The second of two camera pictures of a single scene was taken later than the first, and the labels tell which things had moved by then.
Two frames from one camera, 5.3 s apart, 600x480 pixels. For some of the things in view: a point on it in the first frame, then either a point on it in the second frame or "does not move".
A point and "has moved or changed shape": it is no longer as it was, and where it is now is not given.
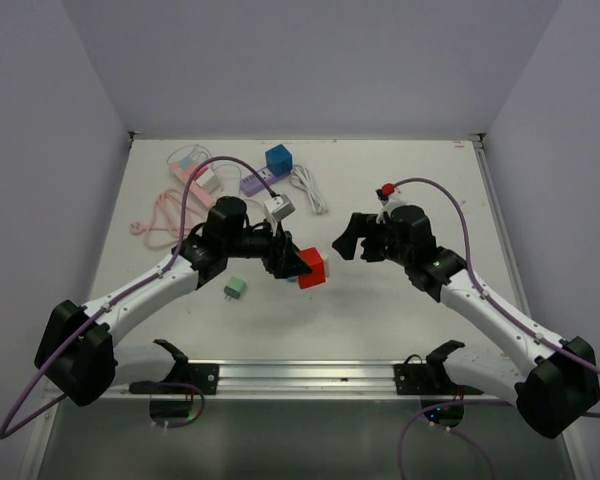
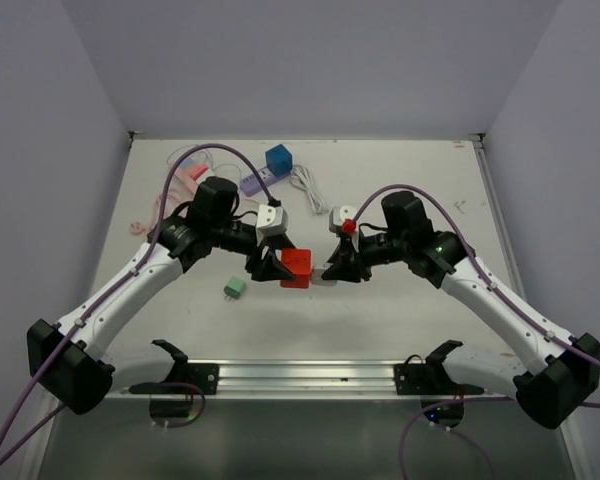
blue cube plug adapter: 279,159 does not move
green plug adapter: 234,288 does not move
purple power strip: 251,184 does not move
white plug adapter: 327,263 -> 316,278
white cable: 300,177 does not move
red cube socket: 317,275 has moved or changed shape
